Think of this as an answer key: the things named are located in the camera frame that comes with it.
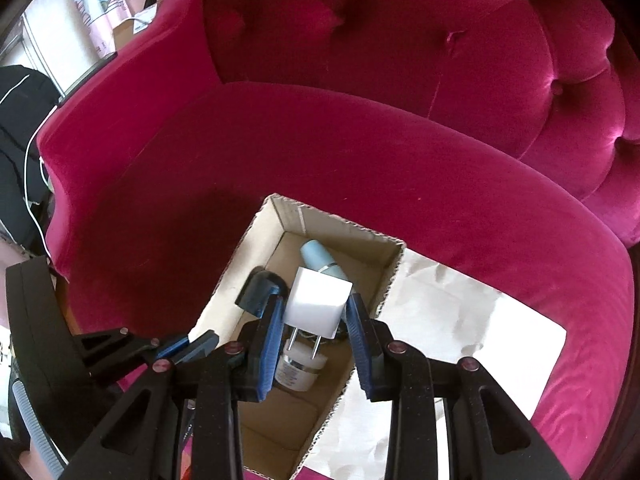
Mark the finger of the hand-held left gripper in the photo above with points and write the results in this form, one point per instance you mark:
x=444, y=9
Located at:
x=125, y=347
x=202, y=345

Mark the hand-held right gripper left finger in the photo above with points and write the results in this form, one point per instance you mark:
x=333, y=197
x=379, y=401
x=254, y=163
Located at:
x=270, y=345

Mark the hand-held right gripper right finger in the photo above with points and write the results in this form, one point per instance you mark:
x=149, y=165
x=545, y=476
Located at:
x=357, y=345

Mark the white cream jar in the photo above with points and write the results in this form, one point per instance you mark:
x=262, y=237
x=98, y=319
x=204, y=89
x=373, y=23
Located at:
x=297, y=370

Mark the white wall charger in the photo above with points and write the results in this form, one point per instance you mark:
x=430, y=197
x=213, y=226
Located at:
x=315, y=305

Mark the light blue bottle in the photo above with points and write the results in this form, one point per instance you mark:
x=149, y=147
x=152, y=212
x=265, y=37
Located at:
x=315, y=255

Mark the cardboard box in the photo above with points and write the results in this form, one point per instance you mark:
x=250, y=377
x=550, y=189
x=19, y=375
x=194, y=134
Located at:
x=330, y=230

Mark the white paper sheet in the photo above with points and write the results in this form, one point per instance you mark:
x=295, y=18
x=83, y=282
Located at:
x=450, y=320

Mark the black jacket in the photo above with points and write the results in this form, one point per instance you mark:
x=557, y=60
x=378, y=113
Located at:
x=20, y=135

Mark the red velvet tufted sofa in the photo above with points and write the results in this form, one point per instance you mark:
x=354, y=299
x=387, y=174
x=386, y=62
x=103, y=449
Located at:
x=400, y=135

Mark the brown carton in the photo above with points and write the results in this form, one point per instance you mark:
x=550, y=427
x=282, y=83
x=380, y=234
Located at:
x=127, y=37

